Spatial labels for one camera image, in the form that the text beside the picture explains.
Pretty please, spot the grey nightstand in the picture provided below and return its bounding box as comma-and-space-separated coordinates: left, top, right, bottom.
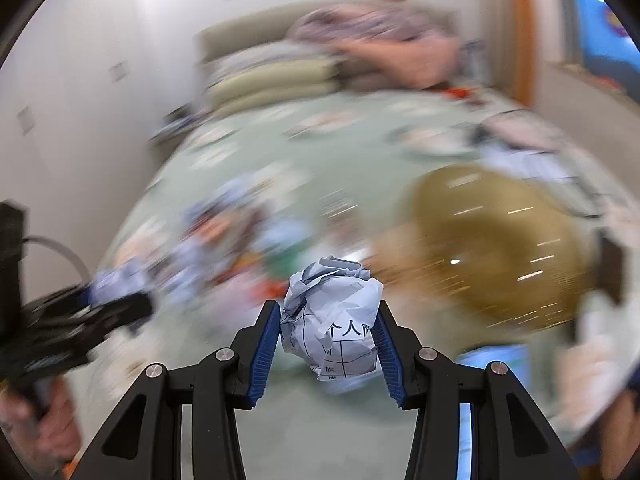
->
149, 104, 202, 148

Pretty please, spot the golden bowl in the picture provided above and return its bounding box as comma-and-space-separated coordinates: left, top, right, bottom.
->
409, 164, 602, 335

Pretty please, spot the window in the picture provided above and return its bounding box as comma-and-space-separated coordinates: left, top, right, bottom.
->
564, 0, 640, 92

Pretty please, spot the person's left hand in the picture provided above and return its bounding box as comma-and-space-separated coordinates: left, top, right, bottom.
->
0, 375, 85, 478

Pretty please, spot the small green object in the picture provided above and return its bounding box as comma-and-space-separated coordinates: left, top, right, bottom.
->
267, 252, 303, 282

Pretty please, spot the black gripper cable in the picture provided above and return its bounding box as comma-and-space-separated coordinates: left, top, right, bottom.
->
20, 234, 88, 278

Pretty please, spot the thin black cable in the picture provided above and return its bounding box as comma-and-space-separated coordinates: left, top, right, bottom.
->
472, 107, 608, 222

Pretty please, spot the crumpled pink paper ball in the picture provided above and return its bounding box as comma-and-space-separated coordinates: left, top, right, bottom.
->
197, 217, 238, 244

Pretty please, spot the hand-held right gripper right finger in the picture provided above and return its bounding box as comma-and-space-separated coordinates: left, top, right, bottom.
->
372, 300, 582, 480

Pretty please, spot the purple and pink quilt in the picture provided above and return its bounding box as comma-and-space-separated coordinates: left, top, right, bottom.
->
287, 1, 463, 92

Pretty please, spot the green floral blanket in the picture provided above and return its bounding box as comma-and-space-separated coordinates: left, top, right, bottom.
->
95, 85, 640, 480

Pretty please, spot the blue-lined paper ball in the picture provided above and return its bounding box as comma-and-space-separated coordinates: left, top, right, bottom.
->
260, 217, 313, 256
92, 267, 151, 303
165, 237, 216, 291

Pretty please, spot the beige pillow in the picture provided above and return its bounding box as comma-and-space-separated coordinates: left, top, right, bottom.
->
207, 80, 341, 113
207, 55, 343, 98

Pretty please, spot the white printed paper ball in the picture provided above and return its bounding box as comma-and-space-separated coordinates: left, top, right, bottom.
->
280, 256, 385, 396

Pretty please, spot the small red packet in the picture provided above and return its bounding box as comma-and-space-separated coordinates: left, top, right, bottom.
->
439, 84, 482, 105

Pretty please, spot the beige bed headboard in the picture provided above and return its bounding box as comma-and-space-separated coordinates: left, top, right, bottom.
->
196, 0, 313, 63

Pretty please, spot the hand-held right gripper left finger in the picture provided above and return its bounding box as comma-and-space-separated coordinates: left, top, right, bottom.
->
66, 300, 281, 480

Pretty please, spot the beige curtain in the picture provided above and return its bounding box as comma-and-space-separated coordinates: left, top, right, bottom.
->
470, 0, 516, 97

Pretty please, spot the white flat object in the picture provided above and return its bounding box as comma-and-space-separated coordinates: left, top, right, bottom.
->
479, 144, 577, 182

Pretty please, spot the colourful snack packet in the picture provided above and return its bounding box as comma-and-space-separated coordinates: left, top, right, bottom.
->
257, 280, 289, 304

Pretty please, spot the orange curtain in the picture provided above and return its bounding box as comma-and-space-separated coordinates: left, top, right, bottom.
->
506, 0, 540, 109

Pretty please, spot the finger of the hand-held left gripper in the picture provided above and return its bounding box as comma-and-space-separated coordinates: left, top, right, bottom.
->
80, 290, 154, 342

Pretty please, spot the black flat device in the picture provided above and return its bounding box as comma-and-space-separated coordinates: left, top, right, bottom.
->
596, 234, 627, 307

